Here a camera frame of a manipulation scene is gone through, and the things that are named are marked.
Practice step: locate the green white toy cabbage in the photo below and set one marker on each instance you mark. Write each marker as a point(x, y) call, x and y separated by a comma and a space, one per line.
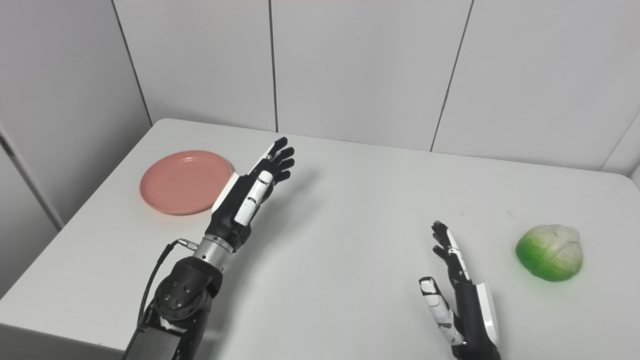
point(547, 252)

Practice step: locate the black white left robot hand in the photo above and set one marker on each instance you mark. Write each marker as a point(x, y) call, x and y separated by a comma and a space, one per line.
point(230, 215)

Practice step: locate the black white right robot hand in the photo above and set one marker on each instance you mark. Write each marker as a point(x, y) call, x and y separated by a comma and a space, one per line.
point(472, 325)

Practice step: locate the pink round plate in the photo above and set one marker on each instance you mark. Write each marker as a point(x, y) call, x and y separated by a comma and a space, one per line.
point(182, 182)

